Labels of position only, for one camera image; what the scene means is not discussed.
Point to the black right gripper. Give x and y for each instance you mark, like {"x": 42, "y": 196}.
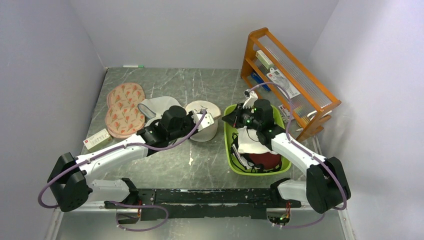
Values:
{"x": 234, "y": 119}

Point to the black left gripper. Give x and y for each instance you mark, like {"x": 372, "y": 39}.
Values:
{"x": 191, "y": 116}

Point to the beige-trim mesh laundry bag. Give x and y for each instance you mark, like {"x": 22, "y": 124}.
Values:
{"x": 209, "y": 125}

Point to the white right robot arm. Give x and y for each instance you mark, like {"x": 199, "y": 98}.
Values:
{"x": 260, "y": 140}

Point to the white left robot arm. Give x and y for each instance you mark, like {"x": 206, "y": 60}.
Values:
{"x": 74, "y": 180}

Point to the blue-trim mesh laundry bag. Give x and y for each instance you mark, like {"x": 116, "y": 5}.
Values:
{"x": 154, "y": 108}

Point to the floral pink bra pad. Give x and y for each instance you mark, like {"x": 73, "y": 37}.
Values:
{"x": 123, "y": 117}

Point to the white cloth in basket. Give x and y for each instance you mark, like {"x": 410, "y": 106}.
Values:
{"x": 248, "y": 142}

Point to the black white garment in basket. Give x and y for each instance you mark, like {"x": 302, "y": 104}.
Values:
{"x": 242, "y": 162}

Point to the blue item on shelf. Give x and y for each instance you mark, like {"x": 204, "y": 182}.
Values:
{"x": 259, "y": 80}

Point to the colourful packet on lower shelf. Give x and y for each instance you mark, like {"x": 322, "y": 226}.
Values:
{"x": 286, "y": 116}

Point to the red garment in basket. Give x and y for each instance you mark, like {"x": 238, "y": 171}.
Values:
{"x": 267, "y": 161}

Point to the white packaged item on shelf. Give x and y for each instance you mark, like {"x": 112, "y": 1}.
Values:
{"x": 276, "y": 76}

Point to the green white box on shelf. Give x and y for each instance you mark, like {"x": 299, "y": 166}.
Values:
{"x": 265, "y": 61}

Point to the small red white box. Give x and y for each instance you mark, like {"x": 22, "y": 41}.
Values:
{"x": 97, "y": 141}

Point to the orange wooden shelf rack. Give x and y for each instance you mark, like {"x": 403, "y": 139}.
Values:
{"x": 312, "y": 108}

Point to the green and white marker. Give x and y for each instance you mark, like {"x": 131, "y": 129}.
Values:
{"x": 133, "y": 66}

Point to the black mounting rail base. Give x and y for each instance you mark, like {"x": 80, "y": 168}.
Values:
{"x": 156, "y": 204}

